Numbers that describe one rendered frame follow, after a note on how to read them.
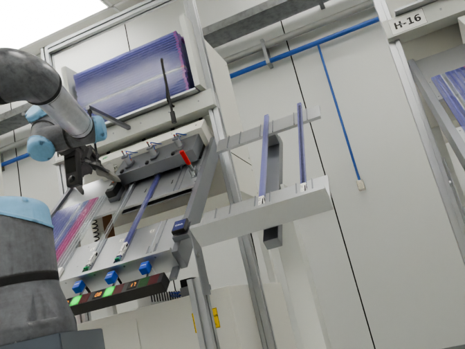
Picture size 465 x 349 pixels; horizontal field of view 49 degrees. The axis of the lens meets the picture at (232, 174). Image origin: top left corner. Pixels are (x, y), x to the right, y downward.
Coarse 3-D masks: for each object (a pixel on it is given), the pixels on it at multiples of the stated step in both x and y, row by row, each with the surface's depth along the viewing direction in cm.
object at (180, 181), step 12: (180, 168) 187; (108, 180) 208; (144, 180) 192; (168, 180) 182; (180, 180) 178; (192, 180) 174; (72, 192) 214; (84, 192) 208; (96, 192) 203; (132, 192) 187; (144, 192) 182; (156, 192) 178; (168, 192) 174; (180, 192) 180; (72, 204) 202; (108, 204) 186; (132, 204) 177; (96, 216) 182
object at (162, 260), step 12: (156, 252) 138; (168, 252) 137; (120, 264) 141; (132, 264) 140; (156, 264) 139; (168, 264) 139; (72, 276) 146; (84, 276) 145; (96, 276) 144; (120, 276) 143; (132, 276) 143; (144, 276) 142; (96, 288) 147
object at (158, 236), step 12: (180, 216) 155; (144, 228) 158; (156, 228) 155; (168, 228) 152; (108, 240) 161; (120, 240) 158; (132, 240) 154; (144, 240) 151; (156, 240) 148; (168, 240) 145; (84, 252) 161; (108, 252) 154; (132, 252) 148; (144, 252) 145; (72, 264) 158; (84, 264) 154; (96, 264) 151; (108, 264) 148; (60, 276) 154
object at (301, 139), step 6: (300, 102) 157; (300, 108) 154; (300, 114) 151; (300, 120) 148; (300, 126) 145; (300, 132) 142; (300, 138) 140; (300, 144) 137; (300, 150) 135; (300, 156) 132; (300, 162) 130; (300, 168) 128; (300, 174) 126; (306, 174) 126; (300, 180) 124; (306, 180) 124
